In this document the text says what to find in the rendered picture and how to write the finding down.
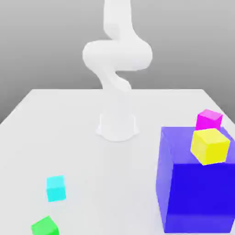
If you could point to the small magenta cube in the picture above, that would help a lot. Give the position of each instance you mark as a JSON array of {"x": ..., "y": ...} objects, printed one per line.
[{"x": 208, "y": 120}]

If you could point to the small cyan cube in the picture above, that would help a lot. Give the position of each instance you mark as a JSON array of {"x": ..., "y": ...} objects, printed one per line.
[{"x": 56, "y": 189}]

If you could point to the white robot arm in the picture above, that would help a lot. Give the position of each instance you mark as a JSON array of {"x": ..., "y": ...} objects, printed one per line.
[{"x": 117, "y": 55}]

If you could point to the small yellow cube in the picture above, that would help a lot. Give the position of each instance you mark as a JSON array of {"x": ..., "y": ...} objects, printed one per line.
[{"x": 209, "y": 146}]

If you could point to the large blue box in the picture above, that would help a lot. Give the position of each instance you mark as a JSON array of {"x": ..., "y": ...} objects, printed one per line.
[{"x": 198, "y": 194}]

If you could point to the small green cube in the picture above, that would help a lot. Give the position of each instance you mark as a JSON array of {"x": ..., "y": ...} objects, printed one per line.
[{"x": 45, "y": 227}]

